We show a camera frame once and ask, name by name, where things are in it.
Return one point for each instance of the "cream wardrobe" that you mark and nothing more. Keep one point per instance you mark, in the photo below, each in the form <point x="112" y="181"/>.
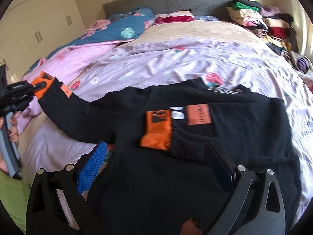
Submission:
<point x="36" y="17"/>

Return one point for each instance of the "green cloth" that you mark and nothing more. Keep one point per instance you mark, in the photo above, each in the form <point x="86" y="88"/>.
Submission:
<point x="13" y="200"/>

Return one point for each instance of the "black sweater with orange cuffs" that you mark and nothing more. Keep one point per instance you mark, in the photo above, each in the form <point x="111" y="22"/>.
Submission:
<point x="146" y="176"/>

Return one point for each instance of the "red and cream pillow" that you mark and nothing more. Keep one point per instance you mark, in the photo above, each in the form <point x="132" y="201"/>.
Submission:
<point x="173" y="18"/>

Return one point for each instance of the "pile of folded clothes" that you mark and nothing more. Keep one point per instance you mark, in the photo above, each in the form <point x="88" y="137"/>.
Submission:
<point x="264" y="22"/>

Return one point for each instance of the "blue patterned pillow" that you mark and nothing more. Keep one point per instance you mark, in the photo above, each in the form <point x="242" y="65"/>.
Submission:
<point x="206" y="18"/>

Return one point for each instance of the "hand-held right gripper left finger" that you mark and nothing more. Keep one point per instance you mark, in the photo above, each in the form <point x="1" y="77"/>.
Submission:
<point x="93" y="166"/>

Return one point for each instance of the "beige plush blanket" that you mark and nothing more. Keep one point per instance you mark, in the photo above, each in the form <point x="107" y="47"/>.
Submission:
<point x="195" y="29"/>

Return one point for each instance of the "pink strawberry print blanket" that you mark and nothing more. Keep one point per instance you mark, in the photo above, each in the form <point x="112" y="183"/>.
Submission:
<point x="159" y="63"/>

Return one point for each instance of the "grey quilted headboard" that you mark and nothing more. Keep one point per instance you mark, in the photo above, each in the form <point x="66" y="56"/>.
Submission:
<point x="171" y="0"/>

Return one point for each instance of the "blue floral quilt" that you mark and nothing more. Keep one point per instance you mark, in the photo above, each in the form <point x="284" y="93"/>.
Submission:
<point x="110" y="31"/>

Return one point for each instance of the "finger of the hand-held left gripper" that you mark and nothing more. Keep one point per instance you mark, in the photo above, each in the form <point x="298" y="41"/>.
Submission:
<point x="24" y="102"/>
<point x="27" y="86"/>

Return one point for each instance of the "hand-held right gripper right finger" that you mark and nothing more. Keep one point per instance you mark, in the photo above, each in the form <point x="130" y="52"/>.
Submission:
<point x="223" y="171"/>

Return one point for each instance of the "person's left hand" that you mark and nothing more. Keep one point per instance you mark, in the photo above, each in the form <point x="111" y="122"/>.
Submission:
<point x="13" y="138"/>

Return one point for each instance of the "pink floral quilt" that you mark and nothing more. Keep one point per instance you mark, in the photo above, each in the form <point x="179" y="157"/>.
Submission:
<point x="73" y="56"/>

